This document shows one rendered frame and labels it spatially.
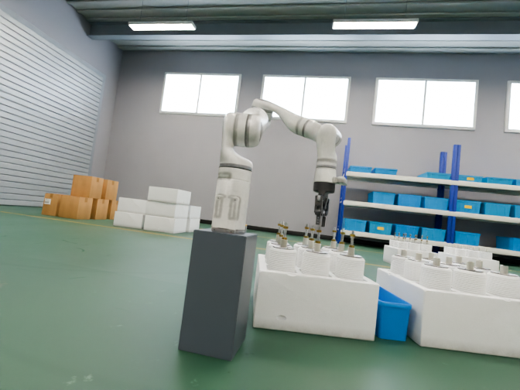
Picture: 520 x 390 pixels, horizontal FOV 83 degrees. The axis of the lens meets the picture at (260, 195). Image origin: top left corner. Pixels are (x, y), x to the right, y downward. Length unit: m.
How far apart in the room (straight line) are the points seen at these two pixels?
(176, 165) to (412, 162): 5.04
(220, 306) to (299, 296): 0.32
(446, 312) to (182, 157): 6.48
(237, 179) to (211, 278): 0.26
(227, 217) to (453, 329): 0.81
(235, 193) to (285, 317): 0.46
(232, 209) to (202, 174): 6.10
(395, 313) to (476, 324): 0.25
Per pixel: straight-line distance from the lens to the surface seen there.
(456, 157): 6.11
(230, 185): 0.78
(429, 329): 1.17
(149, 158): 7.52
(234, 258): 0.75
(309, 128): 1.10
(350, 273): 1.06
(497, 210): 6.30
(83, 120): 7.51
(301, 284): 1.00
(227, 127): 0.81
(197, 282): 0.79
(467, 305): 1.22
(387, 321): 1.14
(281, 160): 6.46
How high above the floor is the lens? 0.36
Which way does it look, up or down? 4 degrees up
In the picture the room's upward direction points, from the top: 7 degrees clockwise
